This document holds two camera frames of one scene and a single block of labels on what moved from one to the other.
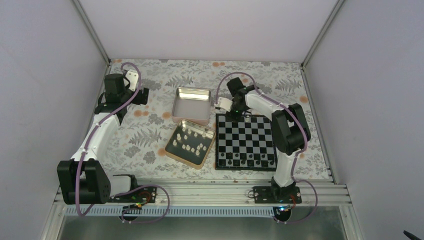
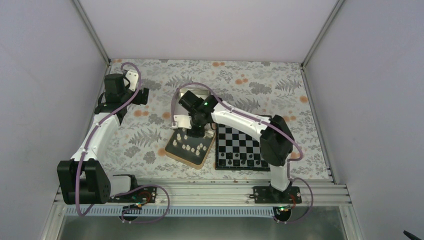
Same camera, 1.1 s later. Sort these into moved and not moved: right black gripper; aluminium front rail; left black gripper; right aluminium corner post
Moved: right black gripper
Not moved: right aluminium corner post; left black gripper; aluminium front rail
